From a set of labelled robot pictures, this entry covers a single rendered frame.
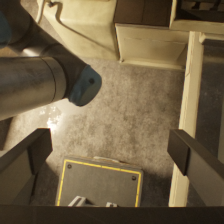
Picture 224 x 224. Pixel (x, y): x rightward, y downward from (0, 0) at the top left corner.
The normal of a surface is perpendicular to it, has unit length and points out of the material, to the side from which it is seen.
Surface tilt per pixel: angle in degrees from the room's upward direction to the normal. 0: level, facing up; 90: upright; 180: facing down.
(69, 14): 0
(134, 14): 0
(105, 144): 0
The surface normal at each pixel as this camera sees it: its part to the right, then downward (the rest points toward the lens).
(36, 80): 0.87, -0.02
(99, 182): -0.13, -0.14
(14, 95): 0.87, 0.28
